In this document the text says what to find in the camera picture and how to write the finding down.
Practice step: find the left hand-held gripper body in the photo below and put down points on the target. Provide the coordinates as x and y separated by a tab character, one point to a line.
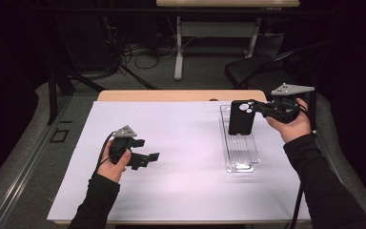
122	148

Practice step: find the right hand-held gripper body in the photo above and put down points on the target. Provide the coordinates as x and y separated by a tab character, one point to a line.
282	109

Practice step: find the clear plastic tray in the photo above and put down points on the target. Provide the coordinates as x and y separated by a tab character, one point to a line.
241	152

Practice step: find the person's right hand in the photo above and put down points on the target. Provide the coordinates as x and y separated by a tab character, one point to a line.
294	129

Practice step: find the person's left hand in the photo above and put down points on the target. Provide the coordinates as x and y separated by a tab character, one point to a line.
111	170

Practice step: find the black chair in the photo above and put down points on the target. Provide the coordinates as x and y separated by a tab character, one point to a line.
251	68

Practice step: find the white table cover sheet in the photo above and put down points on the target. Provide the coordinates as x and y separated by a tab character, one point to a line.
184	191

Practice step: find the black metal stand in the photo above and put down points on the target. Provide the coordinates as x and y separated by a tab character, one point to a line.
52	95

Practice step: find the wooden desk with white legs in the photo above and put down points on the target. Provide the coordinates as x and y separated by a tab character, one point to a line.
178	47

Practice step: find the black horizontal bar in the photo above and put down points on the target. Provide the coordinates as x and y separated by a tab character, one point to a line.
108	10

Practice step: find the metal floor rail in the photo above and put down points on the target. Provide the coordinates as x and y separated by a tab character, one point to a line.
336	159
28	165

